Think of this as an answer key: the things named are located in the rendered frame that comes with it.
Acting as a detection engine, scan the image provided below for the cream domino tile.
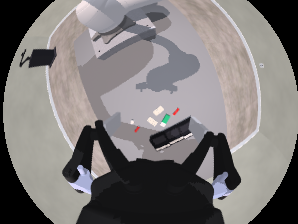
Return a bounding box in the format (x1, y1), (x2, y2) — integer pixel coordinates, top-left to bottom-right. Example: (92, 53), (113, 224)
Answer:
(153, 106), (164, 116)
(147, 117), (158, 126)

